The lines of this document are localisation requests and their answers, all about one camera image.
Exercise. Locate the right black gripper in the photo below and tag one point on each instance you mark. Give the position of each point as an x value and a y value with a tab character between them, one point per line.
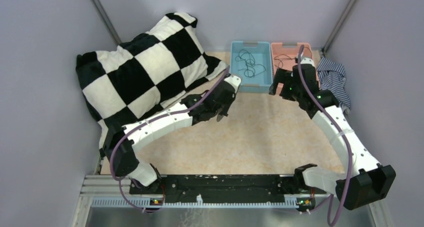
282	76

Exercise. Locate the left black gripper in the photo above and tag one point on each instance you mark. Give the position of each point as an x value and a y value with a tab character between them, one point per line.
229	102

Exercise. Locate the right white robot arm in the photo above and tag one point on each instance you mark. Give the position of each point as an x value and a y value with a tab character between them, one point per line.
365	179

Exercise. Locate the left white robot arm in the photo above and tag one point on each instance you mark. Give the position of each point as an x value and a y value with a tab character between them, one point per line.
123	142

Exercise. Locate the pink plastic basket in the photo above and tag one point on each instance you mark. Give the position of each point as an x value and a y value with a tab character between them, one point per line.
283	55

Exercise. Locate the blue plastic basket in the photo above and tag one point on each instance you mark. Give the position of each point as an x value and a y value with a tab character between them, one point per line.
252	61

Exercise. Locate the blue striped cloth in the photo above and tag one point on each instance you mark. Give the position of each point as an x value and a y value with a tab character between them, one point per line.
332	76

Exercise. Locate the black white checkered blanket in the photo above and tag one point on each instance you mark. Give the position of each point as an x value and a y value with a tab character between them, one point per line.
147	74

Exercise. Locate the right corner metal profile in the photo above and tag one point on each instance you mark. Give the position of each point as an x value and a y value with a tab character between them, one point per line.
338	26

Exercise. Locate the corner metal profile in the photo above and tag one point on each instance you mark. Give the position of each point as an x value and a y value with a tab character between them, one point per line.
338	26
106	21

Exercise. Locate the left corner metal profile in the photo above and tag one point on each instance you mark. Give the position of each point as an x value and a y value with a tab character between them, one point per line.
106	21

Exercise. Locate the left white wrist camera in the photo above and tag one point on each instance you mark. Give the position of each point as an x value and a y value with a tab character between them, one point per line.
234	80

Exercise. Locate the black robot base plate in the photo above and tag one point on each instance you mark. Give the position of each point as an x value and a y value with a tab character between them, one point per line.
224	189

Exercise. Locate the aluminium front frame rail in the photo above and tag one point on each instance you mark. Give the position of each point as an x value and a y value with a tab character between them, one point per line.
112	198

